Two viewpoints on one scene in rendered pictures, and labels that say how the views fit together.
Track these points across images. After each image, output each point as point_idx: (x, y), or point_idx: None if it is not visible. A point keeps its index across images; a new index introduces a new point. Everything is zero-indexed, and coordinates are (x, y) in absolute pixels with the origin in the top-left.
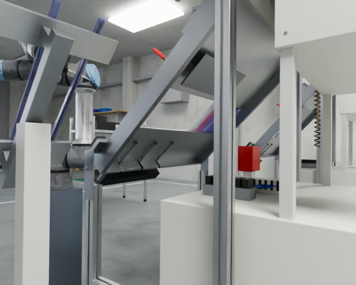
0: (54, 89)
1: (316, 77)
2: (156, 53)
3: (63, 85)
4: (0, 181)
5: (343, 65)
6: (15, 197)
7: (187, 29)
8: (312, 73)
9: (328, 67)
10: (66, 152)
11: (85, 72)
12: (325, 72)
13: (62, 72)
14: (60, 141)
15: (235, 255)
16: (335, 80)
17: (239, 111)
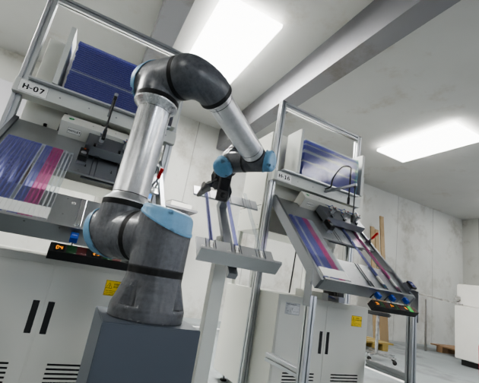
0: (218, 221)
1: (84, 185)
2: (162, 172)
3: (191, 97)
4: (237, 274)
5: (103, 192)
6: (225, 278)
7: (162, 174)
8: (96, 188)
9: (105, 191)
10: (195, 245)
11: (200, 188)
12: (95, 188)
13: (214, 188)
14: (204, 238)
15: None
16: (69, 182)
17: None
